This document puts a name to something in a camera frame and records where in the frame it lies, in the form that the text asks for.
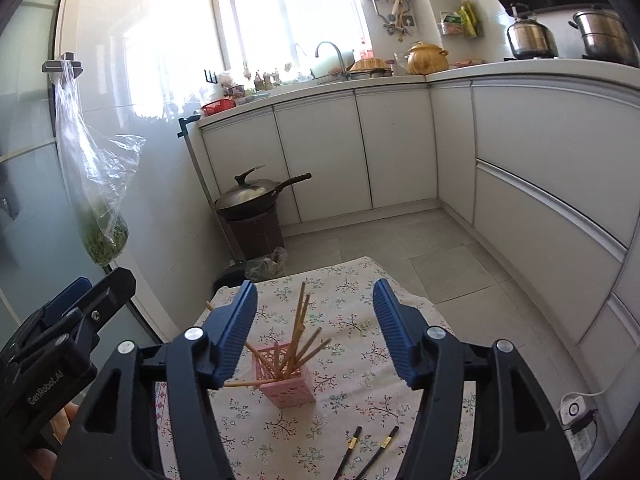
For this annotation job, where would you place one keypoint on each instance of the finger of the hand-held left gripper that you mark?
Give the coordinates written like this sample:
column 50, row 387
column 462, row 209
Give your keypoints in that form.
column 112, row 290
column 70, row 292

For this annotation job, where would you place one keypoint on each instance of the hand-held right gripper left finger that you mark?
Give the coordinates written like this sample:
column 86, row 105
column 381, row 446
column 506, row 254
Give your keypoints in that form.
column 235, row 340

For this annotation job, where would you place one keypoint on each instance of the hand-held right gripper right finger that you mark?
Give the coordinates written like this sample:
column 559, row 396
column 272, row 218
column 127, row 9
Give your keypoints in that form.
column 395, row 340

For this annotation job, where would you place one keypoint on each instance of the bunch of wooden chopsticks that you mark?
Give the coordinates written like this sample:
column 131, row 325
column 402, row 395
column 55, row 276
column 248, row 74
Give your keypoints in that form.
column 292, row 355

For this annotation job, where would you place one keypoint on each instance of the pink perforated utensil holder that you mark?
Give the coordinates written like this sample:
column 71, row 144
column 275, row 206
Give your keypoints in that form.
column 290, row 390

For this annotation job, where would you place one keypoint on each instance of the person's left hand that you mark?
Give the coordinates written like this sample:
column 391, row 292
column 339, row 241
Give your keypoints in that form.
column 64, row 422

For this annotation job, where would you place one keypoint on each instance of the clear bag of green vegetables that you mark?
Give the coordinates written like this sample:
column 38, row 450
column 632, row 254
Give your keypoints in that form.
column 102, row 230

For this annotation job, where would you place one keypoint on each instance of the floral tablecloth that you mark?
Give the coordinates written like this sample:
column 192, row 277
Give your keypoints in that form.
column 340, row 310

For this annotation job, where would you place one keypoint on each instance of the crumpled plastic bag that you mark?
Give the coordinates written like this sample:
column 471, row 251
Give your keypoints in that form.
column 267, row 265

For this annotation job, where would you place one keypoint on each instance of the dark brown wok stand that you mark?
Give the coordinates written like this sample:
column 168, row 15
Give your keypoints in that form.
column 255, row 235

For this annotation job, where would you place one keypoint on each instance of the frosted glass sliding door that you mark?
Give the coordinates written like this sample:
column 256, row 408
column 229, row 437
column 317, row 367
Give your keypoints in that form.
column 30, row 185

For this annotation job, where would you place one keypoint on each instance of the dark wok lid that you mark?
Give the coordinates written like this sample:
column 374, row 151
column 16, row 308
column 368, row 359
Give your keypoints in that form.
column 242, row 189

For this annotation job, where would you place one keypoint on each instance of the white power strip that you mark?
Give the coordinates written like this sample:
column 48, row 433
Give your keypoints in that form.
column 572, row 409

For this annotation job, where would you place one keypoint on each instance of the white kitchen base cabinets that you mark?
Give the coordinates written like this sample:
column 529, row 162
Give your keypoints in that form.
column 400, row 145

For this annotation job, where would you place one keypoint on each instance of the red plastic basket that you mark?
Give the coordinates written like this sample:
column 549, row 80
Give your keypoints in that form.
column 217, row 107

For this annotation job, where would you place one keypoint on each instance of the row of seasoning bottles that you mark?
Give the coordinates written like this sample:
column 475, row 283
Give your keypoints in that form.
column 265, row 81

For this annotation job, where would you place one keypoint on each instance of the woven basket lid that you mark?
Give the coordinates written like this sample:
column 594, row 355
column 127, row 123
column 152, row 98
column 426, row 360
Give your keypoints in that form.
column 370, row 65

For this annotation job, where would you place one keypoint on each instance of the yellow clay pot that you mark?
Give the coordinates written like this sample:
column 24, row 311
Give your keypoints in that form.
column 427, row 59

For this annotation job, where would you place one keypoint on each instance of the white kitchen countertop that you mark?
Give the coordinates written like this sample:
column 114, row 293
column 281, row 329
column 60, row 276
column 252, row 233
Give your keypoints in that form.
column 500, row 67

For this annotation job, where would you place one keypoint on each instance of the chrome kitchen faucet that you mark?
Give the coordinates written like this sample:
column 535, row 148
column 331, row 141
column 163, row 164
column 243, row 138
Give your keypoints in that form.
column 339, row 52

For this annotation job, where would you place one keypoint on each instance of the water heater pipes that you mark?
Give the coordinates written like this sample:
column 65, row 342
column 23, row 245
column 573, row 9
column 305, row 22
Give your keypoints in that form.
column 395, row 17

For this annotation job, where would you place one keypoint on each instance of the steel kettle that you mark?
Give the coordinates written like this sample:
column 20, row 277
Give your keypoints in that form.
column 530, row 37

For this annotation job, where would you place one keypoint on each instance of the kitchen window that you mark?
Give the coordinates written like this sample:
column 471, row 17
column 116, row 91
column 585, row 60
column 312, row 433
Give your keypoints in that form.
column 300, row 5

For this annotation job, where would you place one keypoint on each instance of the steel steamer pot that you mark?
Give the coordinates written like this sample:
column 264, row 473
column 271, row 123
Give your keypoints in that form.
column 605, row 32

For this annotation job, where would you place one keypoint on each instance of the grey wall hook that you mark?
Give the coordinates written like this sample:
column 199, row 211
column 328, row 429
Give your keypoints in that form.
column 62, row 65

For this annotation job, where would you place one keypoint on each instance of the black wall hook rack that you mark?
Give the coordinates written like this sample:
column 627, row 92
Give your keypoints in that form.
column 210, row 76

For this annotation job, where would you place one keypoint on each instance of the wall rack with packets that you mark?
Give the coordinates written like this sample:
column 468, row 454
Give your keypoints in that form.
column 457, row 25

